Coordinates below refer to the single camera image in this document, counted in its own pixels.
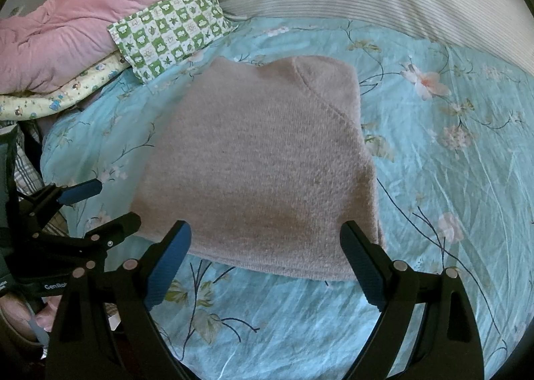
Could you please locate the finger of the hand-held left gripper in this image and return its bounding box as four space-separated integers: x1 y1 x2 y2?
31 212 143 266
24 179 103 234

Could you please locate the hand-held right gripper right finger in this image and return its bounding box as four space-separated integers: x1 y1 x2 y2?
340 220 485 380

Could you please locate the green checkered pillow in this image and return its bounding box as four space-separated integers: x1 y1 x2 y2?
107 0 238 84

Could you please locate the beige knitted sweater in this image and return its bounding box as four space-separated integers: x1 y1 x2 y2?
131 55 386 282

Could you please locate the light blue floral bedsheet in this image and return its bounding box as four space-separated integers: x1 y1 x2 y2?
39 15 534 380

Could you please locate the grey plaid cloth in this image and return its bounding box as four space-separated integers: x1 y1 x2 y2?
0 119 69 239

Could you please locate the yellow floral pillow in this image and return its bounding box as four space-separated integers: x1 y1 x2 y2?
0 52 132 120

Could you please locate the pink quilt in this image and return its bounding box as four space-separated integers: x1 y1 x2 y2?
0 0 215 94

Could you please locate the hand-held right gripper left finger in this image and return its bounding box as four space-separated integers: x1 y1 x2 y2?
44 220 193 380

